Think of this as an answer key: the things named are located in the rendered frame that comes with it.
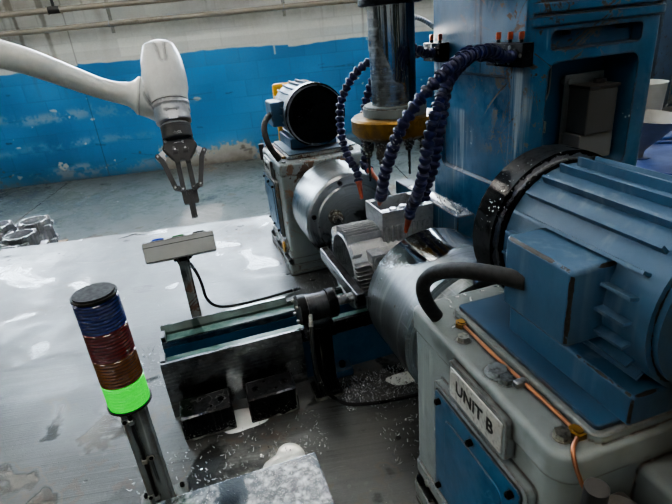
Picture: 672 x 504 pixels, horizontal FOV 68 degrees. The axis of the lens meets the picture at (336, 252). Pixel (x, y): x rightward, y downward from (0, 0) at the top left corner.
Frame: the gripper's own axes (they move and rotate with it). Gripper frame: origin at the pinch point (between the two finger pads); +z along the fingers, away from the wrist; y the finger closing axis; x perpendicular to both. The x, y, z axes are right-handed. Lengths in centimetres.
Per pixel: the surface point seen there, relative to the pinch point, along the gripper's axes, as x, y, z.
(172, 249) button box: -3.7, -6.7, 10.6
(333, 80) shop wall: 474, 199, -190
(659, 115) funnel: 42, 199, -8
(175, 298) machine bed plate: 29.4, -10.9, 23.4
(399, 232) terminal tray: -30, 41, 18
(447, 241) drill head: -54, 40, 21
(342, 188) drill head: -7.8, 37.3, 3.9
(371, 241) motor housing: -28.5, 35.0, 18.7
